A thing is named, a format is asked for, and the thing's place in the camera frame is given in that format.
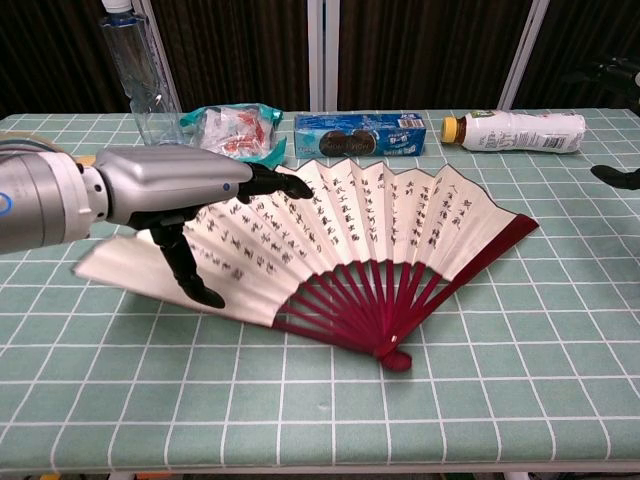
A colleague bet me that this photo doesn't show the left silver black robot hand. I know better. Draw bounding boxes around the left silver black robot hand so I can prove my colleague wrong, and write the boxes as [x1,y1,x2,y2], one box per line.
[93,148,315,309]

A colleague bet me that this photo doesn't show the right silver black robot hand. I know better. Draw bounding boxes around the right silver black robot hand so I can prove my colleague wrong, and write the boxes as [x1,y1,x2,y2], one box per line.
[562,55,640,192]

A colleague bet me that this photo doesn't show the paper folding fan red ribs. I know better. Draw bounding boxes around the paper folding fan red ribs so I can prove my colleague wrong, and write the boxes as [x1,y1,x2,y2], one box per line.
[73,157,541,372]

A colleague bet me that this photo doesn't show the teal clear snack bag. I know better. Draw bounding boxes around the teal clear snack bag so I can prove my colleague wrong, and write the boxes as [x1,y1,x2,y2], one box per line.
[179,103,287,169]

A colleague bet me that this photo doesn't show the clear plastic water bottle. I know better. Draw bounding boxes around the clear plastic water bottle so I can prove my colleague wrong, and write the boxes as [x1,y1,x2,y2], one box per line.
[97,0,184,147]

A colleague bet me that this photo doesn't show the white drink bottle yellow cap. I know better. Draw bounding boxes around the white drink bottle yellow cap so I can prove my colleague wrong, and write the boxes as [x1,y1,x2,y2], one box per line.
[440,110,587,153]

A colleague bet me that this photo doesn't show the dark corrugated partition panel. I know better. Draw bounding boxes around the dark corrugated partition panel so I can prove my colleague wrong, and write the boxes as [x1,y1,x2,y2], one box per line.
[0,0,181,121]
[514,0,640,112]
[323,0,551,114]
[149,0,324,114]

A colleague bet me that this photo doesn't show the blue cookie box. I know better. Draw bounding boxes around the blue cookie box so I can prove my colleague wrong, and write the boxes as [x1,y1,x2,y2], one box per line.
[293,112,428,159]

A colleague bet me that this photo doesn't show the green white grid tablecloth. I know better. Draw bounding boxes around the green white grid tablecloth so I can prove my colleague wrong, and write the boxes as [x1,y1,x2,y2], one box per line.
[0,108,640,474]

